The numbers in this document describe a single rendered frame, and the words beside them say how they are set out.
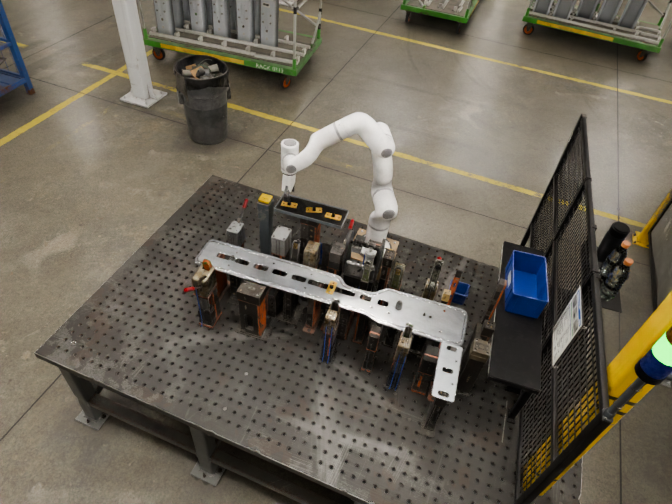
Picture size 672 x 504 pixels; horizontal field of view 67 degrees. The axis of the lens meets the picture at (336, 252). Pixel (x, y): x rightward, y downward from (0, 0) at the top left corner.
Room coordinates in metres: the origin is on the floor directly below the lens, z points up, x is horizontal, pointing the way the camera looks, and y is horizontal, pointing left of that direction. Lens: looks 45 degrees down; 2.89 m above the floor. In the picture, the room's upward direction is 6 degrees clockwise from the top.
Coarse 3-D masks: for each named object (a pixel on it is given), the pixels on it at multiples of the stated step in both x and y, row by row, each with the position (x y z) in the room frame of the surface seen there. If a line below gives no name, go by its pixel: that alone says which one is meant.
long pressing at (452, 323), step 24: (216, 240) 1.86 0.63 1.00; (216, 264) 1.70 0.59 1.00; (240, 264) 1.71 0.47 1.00; (264, 264) 1.73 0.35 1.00; (288, 264) 1.75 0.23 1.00; (288, 288) 1.59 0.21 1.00; (312, 288) 1.61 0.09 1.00; (360, 312) 1.50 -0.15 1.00; (384, 312) 1.51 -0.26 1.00; (408, 312) 1.53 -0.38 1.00; (432, 312) 1.54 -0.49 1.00; (456, 312) 1.56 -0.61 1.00; (432, 336) 1.40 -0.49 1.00; (456, 336) 1.42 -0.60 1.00
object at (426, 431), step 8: (440, 392) 1.12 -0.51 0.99; (440, 400) 1.09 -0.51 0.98; (432, 408) 1.10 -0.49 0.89; (440, 408) 1.09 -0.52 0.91; (424, 416) 1.16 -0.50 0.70; (432, 416) 1.10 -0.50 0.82; (424, 424) 1.11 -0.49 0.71; (432, 424) 1.09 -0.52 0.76; (424, 432) 1.08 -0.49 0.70; (432, 432) 1.08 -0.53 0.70
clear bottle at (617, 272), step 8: (624, 264) 1.37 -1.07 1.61; (616, 272) 1.36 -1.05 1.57; (624, 272) 1.35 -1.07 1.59; (608, 280) 1.37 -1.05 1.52; (616, 280) 1.35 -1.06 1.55; (624, 280) 1.34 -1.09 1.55; (600, 288) 1.38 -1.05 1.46; (608, 288) 1.35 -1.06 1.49; (616, 288) 1.35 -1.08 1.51; (608, 296) 1.34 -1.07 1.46
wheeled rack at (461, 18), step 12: (408, 0) 7.99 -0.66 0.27; (420, 0) 7.74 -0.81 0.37; (432, 0) 8.05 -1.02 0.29; (444, 0) 8.12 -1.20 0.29; (456, 0) 8.20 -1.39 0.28; (468, 0) 8.26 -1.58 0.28; (408, 12) 7.85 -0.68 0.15; (420, 12) 7.71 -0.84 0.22; (432, 12) 7.66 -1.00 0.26; (444, 12) 7.65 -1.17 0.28; (456, 12) 7.70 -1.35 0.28; (468, 12) 7.55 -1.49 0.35
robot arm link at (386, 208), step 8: (384, 192) 2.13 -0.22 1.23; (392, 192) 2.16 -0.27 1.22; (376, 200) 2.09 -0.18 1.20; (384, 200) 2.07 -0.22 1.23; (392, 200) 2.08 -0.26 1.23; (376, 208) 2.05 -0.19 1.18; (384, 208) 2.03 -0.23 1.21; (392, 208) 2.03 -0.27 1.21; (376, 216) 2.04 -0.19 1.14; (384, 216) 2.02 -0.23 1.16; (392, 216) 2.03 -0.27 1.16; (376, 224) 2.08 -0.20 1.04; (384, 224) 2.08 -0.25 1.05
